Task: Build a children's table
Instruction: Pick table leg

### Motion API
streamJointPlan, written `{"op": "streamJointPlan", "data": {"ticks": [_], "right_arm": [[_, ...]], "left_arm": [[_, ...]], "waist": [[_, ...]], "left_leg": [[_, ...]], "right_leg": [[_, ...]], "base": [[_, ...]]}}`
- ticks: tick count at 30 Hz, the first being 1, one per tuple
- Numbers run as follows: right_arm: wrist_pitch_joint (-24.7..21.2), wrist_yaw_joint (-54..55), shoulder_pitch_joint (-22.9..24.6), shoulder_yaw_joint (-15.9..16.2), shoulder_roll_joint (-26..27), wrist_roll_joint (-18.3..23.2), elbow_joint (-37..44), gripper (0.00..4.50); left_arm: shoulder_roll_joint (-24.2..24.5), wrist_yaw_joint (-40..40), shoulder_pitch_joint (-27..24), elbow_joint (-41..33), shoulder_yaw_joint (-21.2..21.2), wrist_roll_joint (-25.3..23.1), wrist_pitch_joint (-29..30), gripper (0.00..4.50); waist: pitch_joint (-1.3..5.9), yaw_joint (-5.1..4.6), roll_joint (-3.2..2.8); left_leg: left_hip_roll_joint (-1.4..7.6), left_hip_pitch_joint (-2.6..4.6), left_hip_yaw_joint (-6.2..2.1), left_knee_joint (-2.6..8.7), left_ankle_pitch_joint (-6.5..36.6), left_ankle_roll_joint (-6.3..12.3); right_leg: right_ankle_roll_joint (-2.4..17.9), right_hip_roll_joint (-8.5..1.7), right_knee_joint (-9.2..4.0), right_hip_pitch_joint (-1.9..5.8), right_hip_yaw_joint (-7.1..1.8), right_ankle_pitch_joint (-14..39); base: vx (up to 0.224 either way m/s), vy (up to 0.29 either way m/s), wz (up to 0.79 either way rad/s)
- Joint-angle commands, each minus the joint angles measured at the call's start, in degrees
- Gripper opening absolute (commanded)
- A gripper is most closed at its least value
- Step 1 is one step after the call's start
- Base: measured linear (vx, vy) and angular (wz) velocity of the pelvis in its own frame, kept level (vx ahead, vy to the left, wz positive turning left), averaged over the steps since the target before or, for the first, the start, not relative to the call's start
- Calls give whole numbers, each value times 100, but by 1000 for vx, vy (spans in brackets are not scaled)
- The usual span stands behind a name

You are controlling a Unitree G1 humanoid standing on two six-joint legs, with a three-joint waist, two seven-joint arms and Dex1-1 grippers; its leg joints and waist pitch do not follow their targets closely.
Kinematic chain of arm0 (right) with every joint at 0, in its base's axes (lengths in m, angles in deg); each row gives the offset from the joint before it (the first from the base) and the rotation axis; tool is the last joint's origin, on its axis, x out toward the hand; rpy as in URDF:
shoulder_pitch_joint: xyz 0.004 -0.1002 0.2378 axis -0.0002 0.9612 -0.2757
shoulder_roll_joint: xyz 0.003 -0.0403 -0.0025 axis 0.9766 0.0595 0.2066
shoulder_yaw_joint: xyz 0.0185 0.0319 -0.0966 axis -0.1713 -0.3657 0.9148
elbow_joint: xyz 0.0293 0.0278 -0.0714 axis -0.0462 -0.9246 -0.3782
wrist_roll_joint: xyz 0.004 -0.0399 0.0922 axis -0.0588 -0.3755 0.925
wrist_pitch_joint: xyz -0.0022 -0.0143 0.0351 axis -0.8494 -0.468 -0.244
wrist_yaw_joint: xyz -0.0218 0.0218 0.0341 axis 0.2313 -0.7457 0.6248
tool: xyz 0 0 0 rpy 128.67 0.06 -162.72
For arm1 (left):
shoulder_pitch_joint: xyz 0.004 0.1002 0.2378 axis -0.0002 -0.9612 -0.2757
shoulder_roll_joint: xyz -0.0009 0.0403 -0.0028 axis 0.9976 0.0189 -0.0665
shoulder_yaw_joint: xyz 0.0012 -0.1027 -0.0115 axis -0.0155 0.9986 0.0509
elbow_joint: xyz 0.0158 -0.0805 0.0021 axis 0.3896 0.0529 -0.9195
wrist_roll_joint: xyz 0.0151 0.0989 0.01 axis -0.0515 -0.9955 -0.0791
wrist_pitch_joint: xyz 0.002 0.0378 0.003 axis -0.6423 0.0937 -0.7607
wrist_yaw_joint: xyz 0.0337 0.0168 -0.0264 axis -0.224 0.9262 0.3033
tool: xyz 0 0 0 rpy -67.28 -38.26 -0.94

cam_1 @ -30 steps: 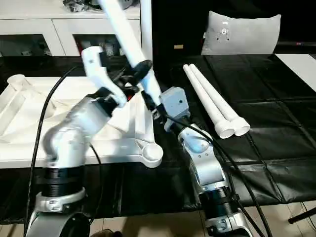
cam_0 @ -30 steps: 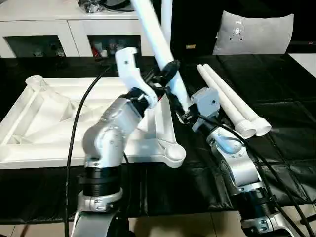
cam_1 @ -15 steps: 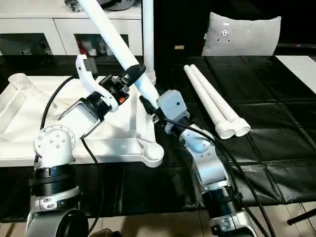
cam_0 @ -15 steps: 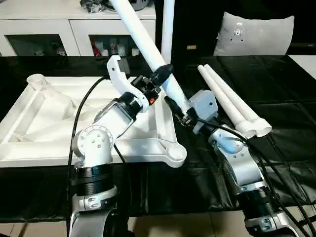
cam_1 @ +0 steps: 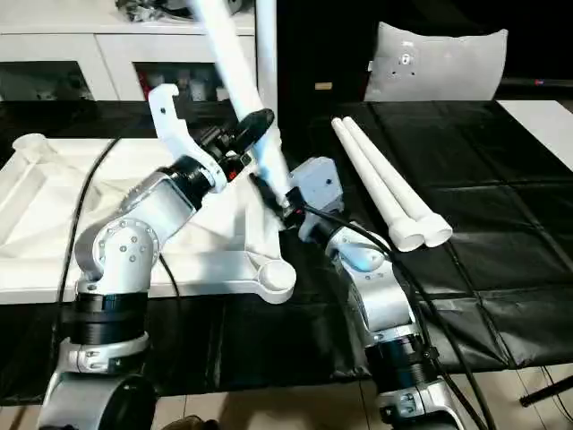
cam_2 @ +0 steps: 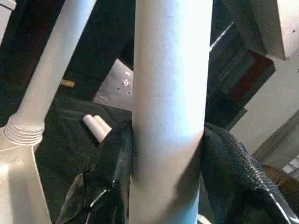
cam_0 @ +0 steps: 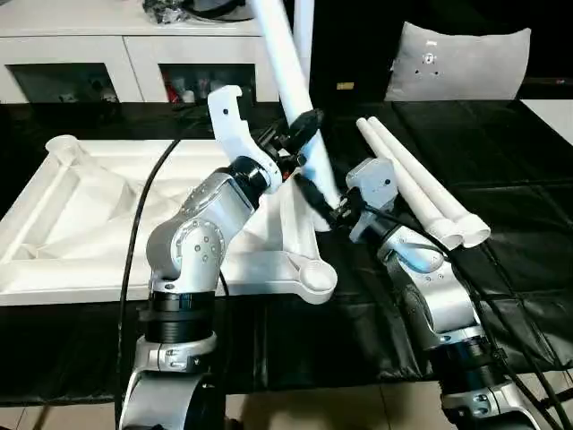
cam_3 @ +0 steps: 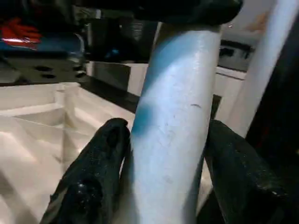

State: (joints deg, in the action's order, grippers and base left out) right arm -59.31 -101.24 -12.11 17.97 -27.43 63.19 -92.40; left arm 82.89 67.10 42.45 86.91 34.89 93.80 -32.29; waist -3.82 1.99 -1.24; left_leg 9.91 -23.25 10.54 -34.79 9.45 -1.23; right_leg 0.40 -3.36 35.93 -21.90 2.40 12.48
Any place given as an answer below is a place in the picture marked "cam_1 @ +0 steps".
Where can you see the white plastic table leg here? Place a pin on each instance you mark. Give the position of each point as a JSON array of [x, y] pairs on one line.
[[233, 62], [394, 179], [265, 54], [371, 179]]

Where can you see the white plastic table top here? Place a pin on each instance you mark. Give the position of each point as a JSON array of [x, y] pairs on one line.
[[45, 215]]

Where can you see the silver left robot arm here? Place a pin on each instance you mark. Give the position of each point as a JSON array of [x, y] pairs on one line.
[[125, 251]]

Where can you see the small tan block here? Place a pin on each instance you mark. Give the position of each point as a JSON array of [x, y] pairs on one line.
[[323, 85]]

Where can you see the grey round bag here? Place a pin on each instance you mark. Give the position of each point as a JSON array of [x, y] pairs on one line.
[[174, 9]]

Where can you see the dark clutter pile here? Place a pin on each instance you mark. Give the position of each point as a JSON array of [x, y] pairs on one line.
[[134, 11]]

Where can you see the grey cushion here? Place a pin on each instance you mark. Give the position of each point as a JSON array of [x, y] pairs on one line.
[[438, 67]]

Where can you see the white cabinet with glass doors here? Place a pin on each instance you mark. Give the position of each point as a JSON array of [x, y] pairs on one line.
[[67, 49]]

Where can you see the white flat board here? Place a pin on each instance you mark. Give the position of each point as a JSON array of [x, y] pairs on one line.
[[544, 130]]

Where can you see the thin black metal rail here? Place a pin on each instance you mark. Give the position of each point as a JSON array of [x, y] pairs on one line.
[[537, 82]]

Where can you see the black metal frame bar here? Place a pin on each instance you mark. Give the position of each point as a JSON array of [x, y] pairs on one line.
[[546, 392]]

